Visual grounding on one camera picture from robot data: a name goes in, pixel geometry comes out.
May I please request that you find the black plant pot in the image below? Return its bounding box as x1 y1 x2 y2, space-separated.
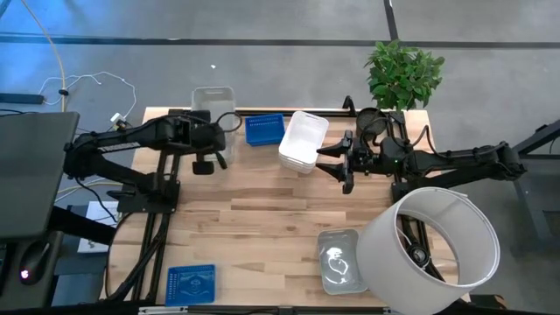
356 108 389 137

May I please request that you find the silver metal bar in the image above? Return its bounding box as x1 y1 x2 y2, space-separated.
138 304 393 315

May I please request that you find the black desk frame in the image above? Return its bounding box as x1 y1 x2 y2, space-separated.
509 117 560 257

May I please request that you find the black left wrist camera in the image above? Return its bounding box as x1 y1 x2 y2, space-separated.
191 150 216 177

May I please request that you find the black computer mouse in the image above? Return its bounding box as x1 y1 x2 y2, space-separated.
18 241 51 286

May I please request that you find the green leafy plant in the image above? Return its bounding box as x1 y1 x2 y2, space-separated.
363 39 446 112

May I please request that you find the white paper booklet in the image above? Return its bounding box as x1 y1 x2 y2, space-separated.
77 199 123 255

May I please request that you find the black diagonal desk strut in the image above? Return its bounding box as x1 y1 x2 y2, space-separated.
46 205 117 247

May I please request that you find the white plastic basket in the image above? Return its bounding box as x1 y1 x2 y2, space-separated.
278 110 330 164
279 152 319 170
282 160 316 175

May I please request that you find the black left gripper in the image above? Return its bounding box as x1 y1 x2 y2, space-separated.
190 110 229 172

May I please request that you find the long yellow cable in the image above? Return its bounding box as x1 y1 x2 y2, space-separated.
19 0 67 113

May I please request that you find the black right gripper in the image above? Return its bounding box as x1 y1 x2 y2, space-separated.
315 129 412 183

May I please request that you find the thin white cable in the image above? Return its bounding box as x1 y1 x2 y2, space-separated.
38 71 137 126

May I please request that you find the white cylindrical lampshade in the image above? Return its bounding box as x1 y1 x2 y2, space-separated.
355 186 501 315

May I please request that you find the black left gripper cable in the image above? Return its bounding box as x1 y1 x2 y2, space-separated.
216 111 244 133

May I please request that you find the black power strip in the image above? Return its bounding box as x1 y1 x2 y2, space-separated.
0 92 45 105

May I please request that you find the dark grey mouse surface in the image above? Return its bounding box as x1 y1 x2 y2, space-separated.
0 231 65 310

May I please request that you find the black lamp socket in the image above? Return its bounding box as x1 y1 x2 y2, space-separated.
405 243 433 269

